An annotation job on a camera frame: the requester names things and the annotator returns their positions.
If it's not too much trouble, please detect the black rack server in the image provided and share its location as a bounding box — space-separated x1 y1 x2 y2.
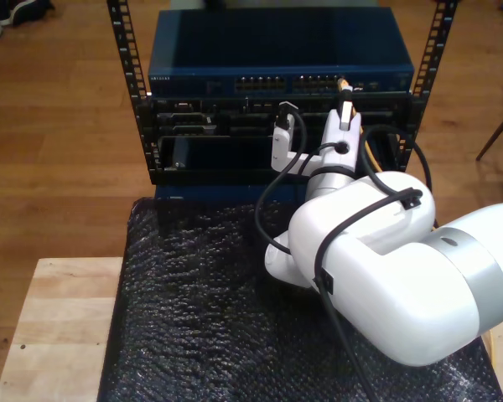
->
149 96 412 137

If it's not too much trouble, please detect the yellow network cable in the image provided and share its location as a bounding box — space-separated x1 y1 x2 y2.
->
336 76 499 380

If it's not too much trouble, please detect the black bubble mat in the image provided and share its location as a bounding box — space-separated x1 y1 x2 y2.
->
96 194 503 402

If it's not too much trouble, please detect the black sneaker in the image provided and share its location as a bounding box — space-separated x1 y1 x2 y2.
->
0 0 55 27

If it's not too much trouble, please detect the black rack tray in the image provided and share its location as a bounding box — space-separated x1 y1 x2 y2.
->
150 134 403 187

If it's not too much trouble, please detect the brown wooden chair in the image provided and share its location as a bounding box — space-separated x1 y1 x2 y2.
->
475 100 503 202

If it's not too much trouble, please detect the black rack frame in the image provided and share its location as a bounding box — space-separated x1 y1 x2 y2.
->
106 0 460 188

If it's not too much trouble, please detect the blue rack platform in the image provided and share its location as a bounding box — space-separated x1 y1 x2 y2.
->
153 183 309 202

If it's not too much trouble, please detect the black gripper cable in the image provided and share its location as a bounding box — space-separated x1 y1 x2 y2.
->
303 141 357 175

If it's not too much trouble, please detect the blue network switch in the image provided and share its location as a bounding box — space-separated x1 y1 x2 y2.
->
147 7 416 96

